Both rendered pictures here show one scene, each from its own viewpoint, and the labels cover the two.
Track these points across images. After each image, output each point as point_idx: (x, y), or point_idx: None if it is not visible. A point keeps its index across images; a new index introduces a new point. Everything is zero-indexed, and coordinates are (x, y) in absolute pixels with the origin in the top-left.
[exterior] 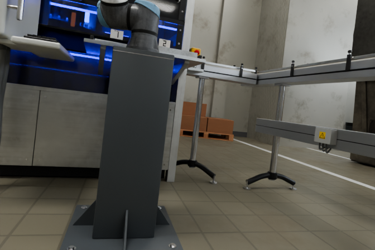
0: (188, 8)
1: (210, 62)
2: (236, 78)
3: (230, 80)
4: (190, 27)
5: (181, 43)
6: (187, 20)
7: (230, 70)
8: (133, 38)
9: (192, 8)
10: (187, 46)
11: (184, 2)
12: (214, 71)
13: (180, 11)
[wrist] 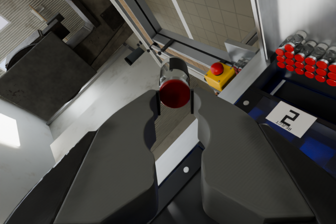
0: (167, 168)
1: (201, 72)
2: (179, 39)
3: (189, 38)
4: (193, 125)
5: (240, 100)
6: (189, 141)
7: (179, 51)
8: None
9: (159, 160)
10: (229, 90)
11: (165, 187)
12: (204, 55)
13: (191, 171)
